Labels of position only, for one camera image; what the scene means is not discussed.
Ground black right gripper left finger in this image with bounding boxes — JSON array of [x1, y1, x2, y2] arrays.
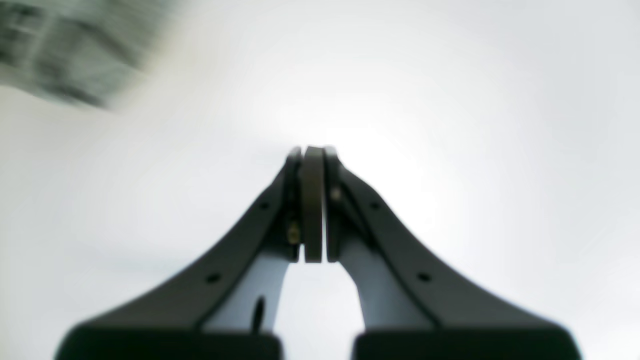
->
[[55, 146, 325, 360]]

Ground grey T-shirt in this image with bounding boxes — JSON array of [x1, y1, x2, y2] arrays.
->
[[0, 0, 179, 109]]

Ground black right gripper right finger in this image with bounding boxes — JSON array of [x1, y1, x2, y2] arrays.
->
[[323, 146, 581, 360]]

